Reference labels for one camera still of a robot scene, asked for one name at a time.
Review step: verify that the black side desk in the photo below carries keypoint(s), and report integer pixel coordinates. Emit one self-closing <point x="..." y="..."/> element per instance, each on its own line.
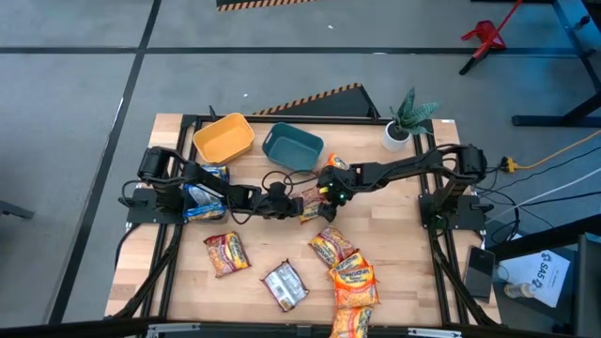
<point x="540" y="240"/>

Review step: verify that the black hazard-striped ramp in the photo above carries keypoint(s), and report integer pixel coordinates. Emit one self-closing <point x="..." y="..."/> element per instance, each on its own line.
<point x="244" y="3"/>
<point x="338" y="105"/>

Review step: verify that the silver metal bracket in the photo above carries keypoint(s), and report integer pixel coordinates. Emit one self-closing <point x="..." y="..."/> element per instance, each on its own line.
<point x="434" y="333"/>
<point x="174" y="329"/>

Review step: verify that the black desk frame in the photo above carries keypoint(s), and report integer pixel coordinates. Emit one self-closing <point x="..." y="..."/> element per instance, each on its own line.
<point x="554" y="120"/>

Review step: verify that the potted plant white pot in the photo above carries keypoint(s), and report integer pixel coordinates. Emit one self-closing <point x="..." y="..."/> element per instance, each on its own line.
<point x="396" y="136"/>

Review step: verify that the grey furniture leg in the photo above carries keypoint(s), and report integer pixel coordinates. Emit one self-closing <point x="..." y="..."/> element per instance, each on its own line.
<point x="14" y="210"/>

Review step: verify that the clear plastic bottle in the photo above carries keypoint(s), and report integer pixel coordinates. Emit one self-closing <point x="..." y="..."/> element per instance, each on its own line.
<point x="519" y="290"/>

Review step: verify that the red Maruchan ramen packet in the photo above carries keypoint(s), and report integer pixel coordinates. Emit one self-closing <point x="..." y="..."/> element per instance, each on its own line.
<point x="285" y="286"/>
<point x="311" y="204"/>
<point x="331" y="246"/>
<point x="226" y="254"/>

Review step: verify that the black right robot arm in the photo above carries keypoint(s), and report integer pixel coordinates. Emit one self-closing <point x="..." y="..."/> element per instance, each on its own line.
<point x="404" y="166"/>

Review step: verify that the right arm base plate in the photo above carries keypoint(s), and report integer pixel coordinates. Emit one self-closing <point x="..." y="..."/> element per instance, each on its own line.
<point x="465" y="213"/>

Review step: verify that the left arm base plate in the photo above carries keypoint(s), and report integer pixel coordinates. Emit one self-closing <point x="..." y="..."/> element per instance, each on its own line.
<point x="141" y="213"/>

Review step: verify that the teal plastic bin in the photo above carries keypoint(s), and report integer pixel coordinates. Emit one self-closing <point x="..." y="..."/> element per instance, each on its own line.
<point x="291" y="145"/>

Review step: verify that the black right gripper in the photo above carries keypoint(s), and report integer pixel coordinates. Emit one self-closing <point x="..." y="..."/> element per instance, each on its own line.
<point x="338" y="185"/>

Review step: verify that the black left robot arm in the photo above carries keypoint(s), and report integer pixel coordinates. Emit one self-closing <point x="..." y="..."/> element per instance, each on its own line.
<point x="211" y="185"/>

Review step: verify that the yellow plastic bin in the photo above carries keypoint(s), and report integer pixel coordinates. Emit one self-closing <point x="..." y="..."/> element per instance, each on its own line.
<point x="223" y="138"/>

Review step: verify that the white paper sheet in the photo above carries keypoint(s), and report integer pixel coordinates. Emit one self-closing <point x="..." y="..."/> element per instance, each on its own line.
<point x="540" y="277"/>

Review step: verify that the black smartphone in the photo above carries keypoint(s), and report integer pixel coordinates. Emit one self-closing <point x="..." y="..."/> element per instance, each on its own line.
<point x="480" y="274"/>

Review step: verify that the dark grey translucent bin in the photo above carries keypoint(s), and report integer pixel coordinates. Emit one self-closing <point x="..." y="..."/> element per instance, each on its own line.
<point x="206" y="222"/>

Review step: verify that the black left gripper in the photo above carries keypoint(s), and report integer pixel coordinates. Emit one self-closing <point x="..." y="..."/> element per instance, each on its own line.
<point x="277" y="204"/>

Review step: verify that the red metal stand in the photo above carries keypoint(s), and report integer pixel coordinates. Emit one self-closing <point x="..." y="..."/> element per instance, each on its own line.
<point x="486" y="34"/>

